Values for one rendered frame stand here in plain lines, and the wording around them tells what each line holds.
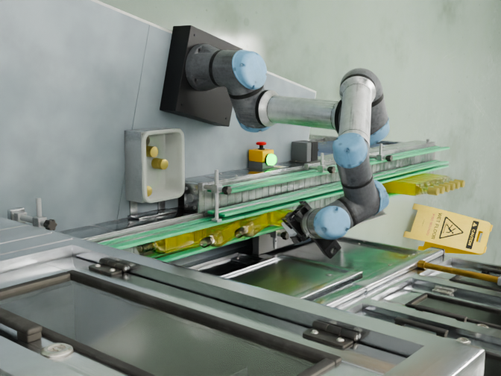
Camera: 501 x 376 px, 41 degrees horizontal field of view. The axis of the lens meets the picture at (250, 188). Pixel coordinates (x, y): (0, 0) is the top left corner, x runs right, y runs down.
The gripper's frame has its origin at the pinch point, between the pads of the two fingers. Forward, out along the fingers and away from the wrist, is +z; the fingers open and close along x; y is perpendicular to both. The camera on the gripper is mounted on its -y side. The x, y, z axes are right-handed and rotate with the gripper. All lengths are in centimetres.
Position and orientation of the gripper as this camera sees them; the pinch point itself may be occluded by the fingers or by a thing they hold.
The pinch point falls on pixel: (298, 230)
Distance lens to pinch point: 186.9
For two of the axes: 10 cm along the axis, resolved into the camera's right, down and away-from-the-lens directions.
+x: -7.2, 6.7, -2.0
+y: -6.6, -7.4, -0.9
